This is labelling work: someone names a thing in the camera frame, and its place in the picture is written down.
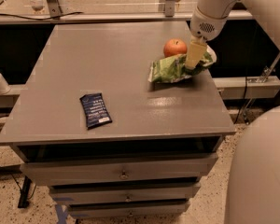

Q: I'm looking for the green jalapeno chip bag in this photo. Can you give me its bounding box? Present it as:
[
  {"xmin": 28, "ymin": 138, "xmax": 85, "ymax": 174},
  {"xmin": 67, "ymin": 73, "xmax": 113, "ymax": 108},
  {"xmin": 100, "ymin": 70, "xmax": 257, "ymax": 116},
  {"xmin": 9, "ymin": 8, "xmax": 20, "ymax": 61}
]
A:
[{"xmin": 148, "ymin": 47, "xmax": 217, "ymax": 83}]

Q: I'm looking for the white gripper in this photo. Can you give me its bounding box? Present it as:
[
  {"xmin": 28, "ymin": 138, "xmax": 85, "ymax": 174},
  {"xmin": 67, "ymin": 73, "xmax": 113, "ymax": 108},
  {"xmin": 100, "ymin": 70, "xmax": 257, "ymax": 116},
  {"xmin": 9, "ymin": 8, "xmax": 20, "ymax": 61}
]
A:
[{"xmin": 185, "ymin": 0, "xmax": 237, "ymax": 70}]

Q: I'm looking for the black cable right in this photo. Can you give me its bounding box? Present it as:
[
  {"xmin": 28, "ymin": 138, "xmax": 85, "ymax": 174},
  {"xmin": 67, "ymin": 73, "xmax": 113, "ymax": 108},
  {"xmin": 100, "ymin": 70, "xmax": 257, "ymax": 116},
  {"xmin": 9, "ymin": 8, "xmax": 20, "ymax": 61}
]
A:
[{"xmin": 232, "ymin": 76, "xmax": 248, "ymax": 125}]

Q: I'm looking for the black cable on rail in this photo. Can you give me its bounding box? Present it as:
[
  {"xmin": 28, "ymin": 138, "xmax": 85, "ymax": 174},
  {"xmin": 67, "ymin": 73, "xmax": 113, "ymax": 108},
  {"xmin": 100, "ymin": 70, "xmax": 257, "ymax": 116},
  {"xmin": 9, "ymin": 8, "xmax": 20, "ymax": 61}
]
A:
[{"xmin": 0, "ymin": 11, "xmax": 84, "ymax": 21}]

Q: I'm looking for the middle grey drawer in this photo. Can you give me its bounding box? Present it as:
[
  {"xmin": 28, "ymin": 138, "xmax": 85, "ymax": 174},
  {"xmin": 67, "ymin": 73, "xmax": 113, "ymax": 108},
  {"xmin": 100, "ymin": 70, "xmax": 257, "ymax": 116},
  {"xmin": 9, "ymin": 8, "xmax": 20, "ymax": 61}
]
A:
[{"xmin": 49, "ymin": 182, "xmax": 201, "ymax": 205}]

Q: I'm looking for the grey drawer cabinet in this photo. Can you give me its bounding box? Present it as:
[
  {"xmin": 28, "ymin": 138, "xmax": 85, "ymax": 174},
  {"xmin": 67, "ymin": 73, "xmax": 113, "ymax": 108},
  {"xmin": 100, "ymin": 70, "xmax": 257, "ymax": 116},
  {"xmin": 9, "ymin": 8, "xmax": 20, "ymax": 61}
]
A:
[{"xmin": 0, "ymin": 21, "xmax": 237, "ymax": 220}]

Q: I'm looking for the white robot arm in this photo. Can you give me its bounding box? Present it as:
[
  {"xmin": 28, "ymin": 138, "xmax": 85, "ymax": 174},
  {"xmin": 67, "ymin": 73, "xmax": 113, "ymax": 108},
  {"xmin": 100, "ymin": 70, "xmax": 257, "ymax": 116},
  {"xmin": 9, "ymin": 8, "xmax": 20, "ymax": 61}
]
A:
[{"xmin": 190, "ymin": 0, "xmax": 280, "ymax": 224}]

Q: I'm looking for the dark blue snack packet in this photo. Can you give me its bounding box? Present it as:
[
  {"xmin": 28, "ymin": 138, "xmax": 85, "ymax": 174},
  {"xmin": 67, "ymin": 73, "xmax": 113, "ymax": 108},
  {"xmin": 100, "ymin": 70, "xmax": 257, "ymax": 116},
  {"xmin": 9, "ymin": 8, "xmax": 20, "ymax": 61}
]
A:
[{"xmin": 80, "ymin": 93, "xmax": 112, "ymax": 130}]

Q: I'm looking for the red apple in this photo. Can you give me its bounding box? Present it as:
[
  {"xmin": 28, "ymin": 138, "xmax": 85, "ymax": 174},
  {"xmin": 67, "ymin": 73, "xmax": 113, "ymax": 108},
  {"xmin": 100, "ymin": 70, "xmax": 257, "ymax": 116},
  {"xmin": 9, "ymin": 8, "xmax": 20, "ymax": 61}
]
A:
[{"xmin": 163, "ymin": 38, "xmax": 188, "ymax": 57}]

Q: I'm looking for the bottom grey drawer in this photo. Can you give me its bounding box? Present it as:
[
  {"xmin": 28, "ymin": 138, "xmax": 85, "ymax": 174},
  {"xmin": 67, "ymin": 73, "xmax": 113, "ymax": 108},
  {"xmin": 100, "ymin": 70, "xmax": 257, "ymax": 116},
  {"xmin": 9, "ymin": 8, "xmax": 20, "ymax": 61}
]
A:
[{"xmin": 68, "ymin": 200, "xmax": 189, "ymax": 219}]

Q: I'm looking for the metal frame rail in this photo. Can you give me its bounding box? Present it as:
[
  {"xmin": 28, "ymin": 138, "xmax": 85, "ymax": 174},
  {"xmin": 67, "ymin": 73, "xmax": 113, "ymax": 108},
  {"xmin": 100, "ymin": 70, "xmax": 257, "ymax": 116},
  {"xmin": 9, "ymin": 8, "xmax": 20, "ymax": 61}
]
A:
[{"xmin": 0, "ymin": 9, "xmax": 255, "ymax": 26}]

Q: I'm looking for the top grey drawer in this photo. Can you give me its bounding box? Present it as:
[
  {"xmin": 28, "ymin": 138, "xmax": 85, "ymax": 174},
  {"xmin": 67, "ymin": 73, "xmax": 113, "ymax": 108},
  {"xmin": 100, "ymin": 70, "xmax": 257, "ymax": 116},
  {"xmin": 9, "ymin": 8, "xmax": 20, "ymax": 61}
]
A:
[{"xmin": 21, "ymin": 153, "xmax": 217, "ymax": 186}]

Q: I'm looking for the grey drawer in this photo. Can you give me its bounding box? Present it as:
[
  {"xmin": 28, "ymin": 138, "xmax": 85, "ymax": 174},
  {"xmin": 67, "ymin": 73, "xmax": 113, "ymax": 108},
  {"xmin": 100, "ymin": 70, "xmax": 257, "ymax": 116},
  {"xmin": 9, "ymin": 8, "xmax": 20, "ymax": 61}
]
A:
[
  {"xmin": 49, "ymin": 182, "xmax": 201, "ymax": 205},
  {"xmin": 21, "ymin": 153, "xmax": 217, "ymax": 186},
  {"xmin": 68, "ymin": 200, "xmax": 189, "ymax": 219}
]

